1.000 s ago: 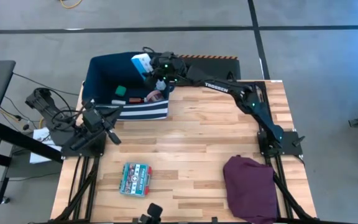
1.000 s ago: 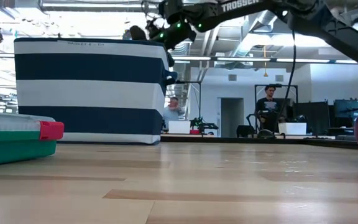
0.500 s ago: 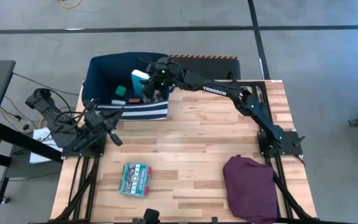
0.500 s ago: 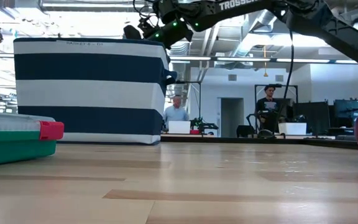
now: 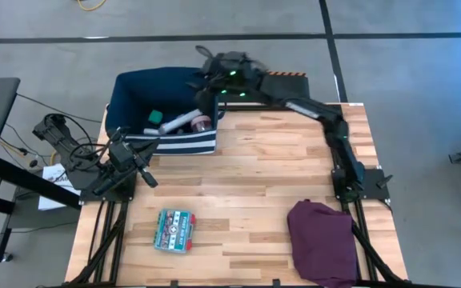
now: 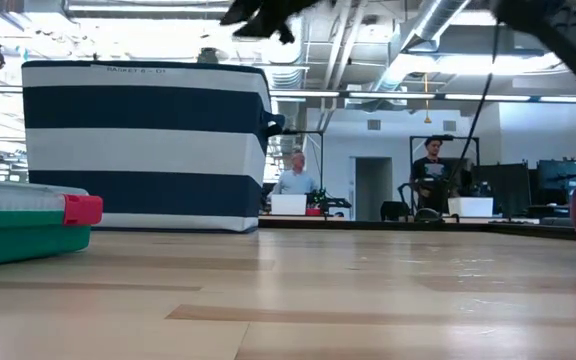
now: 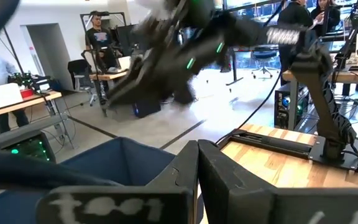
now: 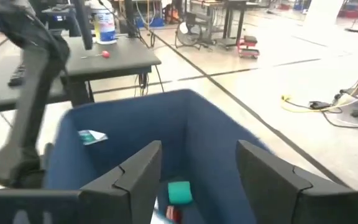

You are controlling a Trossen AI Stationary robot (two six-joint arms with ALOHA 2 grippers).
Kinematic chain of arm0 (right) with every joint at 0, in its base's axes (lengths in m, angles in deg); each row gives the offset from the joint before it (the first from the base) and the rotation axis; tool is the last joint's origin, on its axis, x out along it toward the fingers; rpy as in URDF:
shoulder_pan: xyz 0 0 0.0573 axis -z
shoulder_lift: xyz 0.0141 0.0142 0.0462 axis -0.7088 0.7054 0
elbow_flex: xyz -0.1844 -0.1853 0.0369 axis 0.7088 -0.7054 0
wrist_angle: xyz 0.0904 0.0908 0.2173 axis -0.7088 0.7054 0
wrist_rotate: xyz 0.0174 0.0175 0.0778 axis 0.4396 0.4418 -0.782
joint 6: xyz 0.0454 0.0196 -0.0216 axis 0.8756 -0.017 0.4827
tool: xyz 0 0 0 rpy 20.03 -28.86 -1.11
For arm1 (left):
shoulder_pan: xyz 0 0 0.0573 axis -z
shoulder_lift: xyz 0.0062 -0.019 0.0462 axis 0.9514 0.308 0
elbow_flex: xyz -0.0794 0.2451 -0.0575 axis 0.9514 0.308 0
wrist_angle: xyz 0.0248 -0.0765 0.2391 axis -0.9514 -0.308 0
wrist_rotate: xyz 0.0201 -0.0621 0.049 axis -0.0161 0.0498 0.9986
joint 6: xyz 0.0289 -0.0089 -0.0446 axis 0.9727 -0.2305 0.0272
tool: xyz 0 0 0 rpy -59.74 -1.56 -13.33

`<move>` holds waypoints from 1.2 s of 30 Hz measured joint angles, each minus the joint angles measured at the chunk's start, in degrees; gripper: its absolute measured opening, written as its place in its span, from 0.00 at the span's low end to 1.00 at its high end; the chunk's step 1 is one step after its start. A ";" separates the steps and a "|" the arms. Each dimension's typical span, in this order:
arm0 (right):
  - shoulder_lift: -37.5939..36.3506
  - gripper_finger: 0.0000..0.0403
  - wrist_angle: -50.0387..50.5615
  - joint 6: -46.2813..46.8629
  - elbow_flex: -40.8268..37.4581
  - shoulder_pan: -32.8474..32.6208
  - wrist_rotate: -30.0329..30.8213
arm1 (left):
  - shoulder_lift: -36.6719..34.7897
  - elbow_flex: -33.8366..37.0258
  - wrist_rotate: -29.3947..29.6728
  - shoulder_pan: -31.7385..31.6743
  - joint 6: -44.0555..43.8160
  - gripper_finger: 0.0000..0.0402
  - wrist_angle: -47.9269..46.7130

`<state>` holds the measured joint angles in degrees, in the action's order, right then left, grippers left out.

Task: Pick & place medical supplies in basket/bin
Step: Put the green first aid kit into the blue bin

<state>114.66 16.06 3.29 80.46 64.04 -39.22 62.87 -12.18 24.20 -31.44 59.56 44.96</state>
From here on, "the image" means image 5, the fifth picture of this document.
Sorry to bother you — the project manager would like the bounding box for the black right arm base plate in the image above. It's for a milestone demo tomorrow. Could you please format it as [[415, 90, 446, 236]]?
[[331, 166, 391, 201]]

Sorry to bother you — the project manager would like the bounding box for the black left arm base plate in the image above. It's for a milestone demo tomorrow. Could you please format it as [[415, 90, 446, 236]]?
[[78, 179, 136, 203]]

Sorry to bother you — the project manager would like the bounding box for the green first aid kit box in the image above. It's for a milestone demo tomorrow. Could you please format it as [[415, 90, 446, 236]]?
[[153, 207, 197, 254]]

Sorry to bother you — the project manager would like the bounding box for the navy white striped fabric bin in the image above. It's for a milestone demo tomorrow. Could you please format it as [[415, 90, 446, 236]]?
[[104, 66, 226, 157]]

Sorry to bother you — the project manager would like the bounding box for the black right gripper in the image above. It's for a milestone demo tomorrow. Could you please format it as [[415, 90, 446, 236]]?
[[193, 46, 270, 117]]

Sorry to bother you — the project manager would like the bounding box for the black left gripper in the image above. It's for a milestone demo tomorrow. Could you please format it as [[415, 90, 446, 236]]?
[[108, 138, 162, 189]]

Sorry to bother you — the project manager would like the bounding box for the black mat hazard stripe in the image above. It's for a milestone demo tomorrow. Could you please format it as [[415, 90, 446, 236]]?
[[266, 70, 311, 104]]

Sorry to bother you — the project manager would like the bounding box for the black desk leg frame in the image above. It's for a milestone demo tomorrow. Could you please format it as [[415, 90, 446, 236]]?
[[0, 154, 82, 264]]

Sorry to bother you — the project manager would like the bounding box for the white printed paper sheet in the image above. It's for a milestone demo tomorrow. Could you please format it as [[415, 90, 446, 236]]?
[[38, 162, 86, 212]]

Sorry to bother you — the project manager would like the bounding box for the blue white pill organizer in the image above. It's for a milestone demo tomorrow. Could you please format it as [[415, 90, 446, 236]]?
[[158, 108, 203, 136]]

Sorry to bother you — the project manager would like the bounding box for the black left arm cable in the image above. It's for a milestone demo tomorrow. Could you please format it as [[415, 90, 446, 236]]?
[[44, 113, 114, 171]]

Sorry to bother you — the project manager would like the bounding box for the yellow floor cable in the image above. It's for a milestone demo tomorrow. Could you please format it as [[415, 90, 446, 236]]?
[[76, 0, 107, 12]]

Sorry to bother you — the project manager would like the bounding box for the purple cloth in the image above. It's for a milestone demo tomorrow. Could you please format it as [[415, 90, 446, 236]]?
[[287, 199, 359, 288]]

